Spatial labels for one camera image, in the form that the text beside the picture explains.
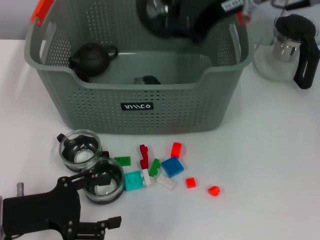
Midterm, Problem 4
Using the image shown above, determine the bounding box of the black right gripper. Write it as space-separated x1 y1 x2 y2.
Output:
174 0 245 44

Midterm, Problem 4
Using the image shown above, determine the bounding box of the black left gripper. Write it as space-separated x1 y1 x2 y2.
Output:
2 168 123 240

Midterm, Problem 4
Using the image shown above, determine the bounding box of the grey perforated storage bin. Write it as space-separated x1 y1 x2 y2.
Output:
24 0 254 136

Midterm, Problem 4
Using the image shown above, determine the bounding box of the cyan square brick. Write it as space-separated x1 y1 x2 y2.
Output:
123 170 147 192

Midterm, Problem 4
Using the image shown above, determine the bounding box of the green flat two-stud brick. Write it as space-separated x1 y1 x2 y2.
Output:
114 156 132 167

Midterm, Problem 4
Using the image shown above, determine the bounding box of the dark red angled brick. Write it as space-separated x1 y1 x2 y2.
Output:
139 144 150 170

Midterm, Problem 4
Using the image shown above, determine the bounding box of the green small brick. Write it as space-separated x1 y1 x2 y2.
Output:
148 158 162 177

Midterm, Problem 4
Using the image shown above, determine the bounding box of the white two-stud brick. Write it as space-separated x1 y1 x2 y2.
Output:
156 174 176 191

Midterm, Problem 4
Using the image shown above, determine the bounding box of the glass teapot with black lid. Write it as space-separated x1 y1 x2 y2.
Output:
252 14 320 90

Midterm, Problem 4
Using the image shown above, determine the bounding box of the blue square brick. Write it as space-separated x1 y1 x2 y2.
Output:
161 157 185 178

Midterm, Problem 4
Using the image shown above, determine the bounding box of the red tall brick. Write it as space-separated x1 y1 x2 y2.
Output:
170 142 182 159

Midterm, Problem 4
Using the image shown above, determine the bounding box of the red small rounded brick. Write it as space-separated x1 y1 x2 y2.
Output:
207 185 221 198

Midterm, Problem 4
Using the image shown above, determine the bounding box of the black clay teapot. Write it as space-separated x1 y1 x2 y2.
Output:
68 42 119 77

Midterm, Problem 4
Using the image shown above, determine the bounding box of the right gripper silver cable connector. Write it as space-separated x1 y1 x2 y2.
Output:
239 0 256 19

